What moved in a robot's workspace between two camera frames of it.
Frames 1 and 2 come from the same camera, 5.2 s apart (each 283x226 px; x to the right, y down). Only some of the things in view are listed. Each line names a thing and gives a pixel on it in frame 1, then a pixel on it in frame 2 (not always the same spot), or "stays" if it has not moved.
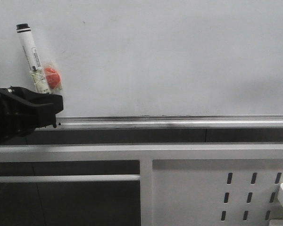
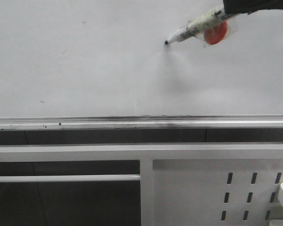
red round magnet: x=53 y=77 to x=215 y=35
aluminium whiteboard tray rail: x=136 y=122 stays
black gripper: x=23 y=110 to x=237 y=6
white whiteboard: x=136 y=58 stays
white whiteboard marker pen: x=35 y=67 to x=194 y=26
